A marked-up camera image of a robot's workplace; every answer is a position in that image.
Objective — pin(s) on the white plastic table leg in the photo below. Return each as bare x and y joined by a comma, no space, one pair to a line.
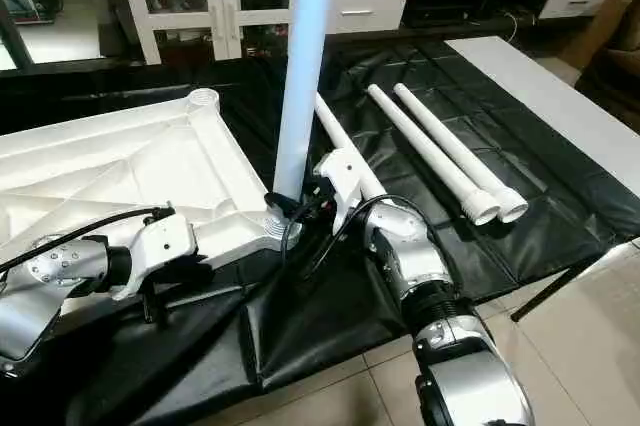
345,146
460,146
430,151
300,66

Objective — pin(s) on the white plastic table top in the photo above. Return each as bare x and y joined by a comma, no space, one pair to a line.
120,166

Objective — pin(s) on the white flat board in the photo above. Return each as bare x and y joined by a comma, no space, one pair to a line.
560,106

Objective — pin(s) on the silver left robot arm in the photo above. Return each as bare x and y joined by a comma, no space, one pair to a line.
50,276

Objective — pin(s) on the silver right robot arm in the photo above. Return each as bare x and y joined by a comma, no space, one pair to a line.
405,246

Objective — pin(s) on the black work mat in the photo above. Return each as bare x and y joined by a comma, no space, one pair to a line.
560,216

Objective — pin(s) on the brown cardboard box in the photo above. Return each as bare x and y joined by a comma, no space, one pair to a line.
600,31

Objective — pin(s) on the black slanted pole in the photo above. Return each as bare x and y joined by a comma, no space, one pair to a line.
12,36

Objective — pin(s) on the small white drawer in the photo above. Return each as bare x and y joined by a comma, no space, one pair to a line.
575,1

